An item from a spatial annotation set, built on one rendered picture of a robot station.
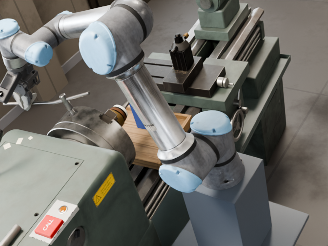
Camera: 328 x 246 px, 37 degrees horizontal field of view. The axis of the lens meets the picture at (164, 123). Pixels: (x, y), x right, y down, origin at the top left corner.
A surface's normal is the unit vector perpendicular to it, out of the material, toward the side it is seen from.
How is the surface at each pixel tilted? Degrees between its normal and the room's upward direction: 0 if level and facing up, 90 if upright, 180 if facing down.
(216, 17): 90
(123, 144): 73
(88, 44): 85
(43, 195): 0
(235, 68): 0
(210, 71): 0
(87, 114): 11
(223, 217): 90
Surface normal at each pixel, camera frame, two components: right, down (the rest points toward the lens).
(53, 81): 0.81, 0.22
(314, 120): -0.22, -0.74
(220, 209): -0.54, 0.64
